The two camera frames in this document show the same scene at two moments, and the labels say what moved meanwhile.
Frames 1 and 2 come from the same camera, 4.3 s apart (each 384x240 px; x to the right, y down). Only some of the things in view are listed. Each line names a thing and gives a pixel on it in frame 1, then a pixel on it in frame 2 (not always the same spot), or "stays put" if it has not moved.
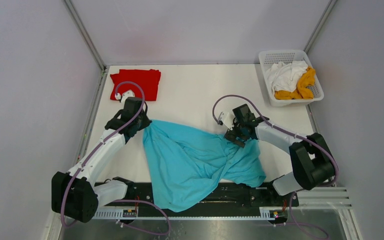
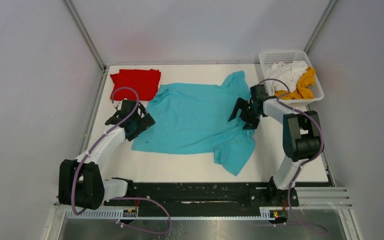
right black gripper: x=237 y=136 -> x=247 y=110
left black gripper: x=146 y=122 stays put
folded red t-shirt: x=148 y=79 stays put
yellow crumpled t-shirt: x=302 y=91 stays put
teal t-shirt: x=186 y=165 -> x=192 y=118
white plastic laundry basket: x=268 y=57 stays put
